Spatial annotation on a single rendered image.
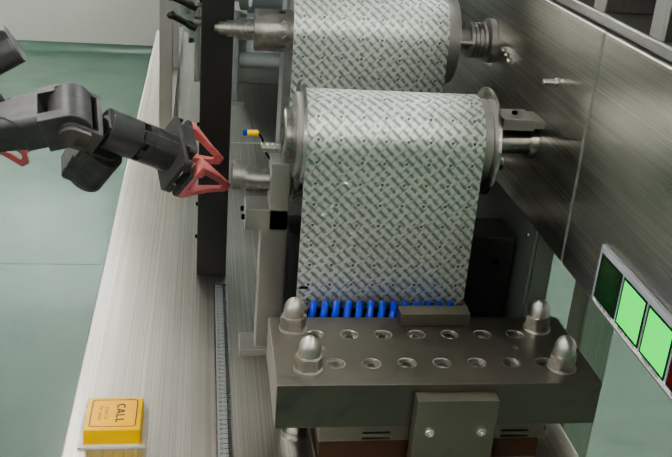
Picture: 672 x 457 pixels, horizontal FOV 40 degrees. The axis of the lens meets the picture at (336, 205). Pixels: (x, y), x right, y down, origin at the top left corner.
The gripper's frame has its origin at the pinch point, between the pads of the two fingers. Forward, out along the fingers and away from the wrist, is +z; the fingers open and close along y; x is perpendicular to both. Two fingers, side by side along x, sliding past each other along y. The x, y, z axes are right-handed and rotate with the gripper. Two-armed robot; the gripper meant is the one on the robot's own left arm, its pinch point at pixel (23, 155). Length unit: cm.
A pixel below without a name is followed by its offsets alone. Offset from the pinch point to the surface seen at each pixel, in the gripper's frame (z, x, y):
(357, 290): 22, -39, -58
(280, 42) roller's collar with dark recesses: -5, -48, -29
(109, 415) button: 16, -4, -64
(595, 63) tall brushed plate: 3, -76, -70
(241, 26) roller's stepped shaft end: -9, -44, -26
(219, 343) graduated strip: 27, -18, -45
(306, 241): 12, -36, -57
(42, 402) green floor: 90, 54, 76
